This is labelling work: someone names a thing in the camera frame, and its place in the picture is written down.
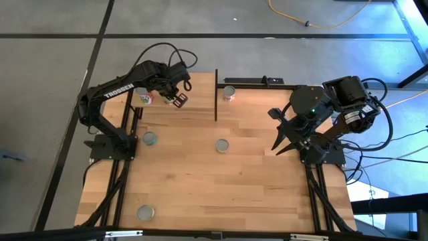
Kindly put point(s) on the wooden shelf with black frame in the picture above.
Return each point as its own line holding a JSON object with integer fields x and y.
{"x": 200, "y": 93}

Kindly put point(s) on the red tomato label tin can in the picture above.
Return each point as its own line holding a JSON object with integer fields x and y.
{"x": 229, "y": 92}

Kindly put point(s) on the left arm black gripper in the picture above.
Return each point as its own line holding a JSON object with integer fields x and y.
{"x": 174, "y": 77}

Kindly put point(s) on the black crossbar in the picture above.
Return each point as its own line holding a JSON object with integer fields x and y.
{"x": 67, "y": 234}

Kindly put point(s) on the white red label tin can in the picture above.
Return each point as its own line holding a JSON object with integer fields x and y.
{"x": 147, "y": 98}

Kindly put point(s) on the black metal beam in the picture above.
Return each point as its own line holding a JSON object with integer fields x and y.
{"x": 394, "y": 202}

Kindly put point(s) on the blue label tin can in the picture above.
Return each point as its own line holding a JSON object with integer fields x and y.
{"x": 149, "y": 138}

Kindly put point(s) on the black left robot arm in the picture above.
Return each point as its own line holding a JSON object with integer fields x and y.
{"x": 113, "y": 89}

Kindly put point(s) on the black aluminium table frame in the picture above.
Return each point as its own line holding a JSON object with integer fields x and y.
{"x": 254, "y": 86}

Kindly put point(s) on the silver lid tin can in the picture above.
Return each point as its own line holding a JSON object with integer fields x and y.
{"x": 145, "y": 212}

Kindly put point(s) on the green patterned label tin can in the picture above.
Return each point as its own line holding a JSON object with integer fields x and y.
{"x": 168, "y": 99}

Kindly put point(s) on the silver metal bracket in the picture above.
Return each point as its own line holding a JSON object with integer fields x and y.
{"x": 309, "y": 237}
{"x": 123, "y": 234}

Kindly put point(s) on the black metal table leg frame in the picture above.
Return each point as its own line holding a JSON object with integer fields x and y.
{"x": 384, "y": 85}

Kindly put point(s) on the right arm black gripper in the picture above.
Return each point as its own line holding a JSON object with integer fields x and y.
{"x": 301, "y": 129}

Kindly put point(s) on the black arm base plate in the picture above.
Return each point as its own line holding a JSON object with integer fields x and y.
{"x": 103, "y": 152}
{"x": 337, "y": 157}

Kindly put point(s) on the pale label tin can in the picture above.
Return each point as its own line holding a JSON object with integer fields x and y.
{"x": 222, "y": 146}

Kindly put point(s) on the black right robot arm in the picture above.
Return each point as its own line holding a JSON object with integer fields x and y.
{"x": 347, "y": 97}

